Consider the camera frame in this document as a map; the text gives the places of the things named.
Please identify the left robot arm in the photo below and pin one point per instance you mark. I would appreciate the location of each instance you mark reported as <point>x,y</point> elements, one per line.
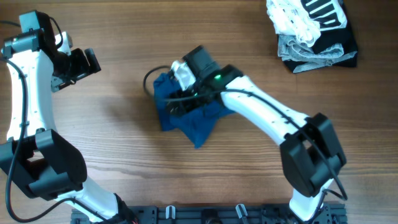
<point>36,159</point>

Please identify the white patterned folded garment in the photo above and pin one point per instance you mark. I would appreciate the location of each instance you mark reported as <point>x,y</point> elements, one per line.
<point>290,18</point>

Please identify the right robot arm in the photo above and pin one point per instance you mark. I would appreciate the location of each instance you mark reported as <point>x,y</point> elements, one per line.
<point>310,151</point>

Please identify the black folded garment white stripes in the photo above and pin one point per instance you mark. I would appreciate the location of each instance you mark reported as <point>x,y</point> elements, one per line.
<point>334,24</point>

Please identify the blue t-shirt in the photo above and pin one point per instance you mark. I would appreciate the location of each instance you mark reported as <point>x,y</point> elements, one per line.
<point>198,124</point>

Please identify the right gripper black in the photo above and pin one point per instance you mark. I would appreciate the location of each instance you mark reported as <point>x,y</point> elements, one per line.
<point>179,104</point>

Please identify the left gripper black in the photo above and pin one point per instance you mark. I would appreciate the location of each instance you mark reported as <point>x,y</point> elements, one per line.
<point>83,68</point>

